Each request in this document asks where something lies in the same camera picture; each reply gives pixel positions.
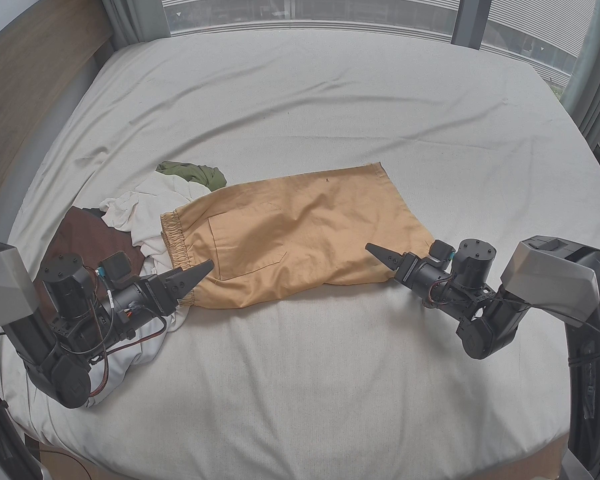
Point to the brown garment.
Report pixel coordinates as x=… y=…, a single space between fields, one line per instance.
x=90 y=238

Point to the grey-green curtain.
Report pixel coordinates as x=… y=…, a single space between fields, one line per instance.
x=130 y=8
x=597 y=68

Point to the tan shorts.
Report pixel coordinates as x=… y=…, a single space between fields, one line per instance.
x=290 y=238

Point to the bed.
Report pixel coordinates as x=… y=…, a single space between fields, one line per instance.
x=330 y=118

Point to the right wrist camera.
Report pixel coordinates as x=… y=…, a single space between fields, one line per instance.
x=440 y=250

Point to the pale grey garment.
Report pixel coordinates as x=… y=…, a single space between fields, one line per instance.
x=140 y=348

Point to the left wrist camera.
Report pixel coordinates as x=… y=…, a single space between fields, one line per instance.
x=117 y=268

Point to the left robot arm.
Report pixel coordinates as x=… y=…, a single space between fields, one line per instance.
x=65 y=278

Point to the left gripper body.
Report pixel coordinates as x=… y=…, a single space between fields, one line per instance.
x=145 y=300

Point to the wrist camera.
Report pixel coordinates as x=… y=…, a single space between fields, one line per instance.
x=440 y=250
x=117 y=268

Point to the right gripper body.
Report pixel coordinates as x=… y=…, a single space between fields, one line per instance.
x=427 y=280

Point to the white garment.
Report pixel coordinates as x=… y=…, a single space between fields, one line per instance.
x=140 y=203

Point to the olive green garment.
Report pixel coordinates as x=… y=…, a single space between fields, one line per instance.
x=195 y=172

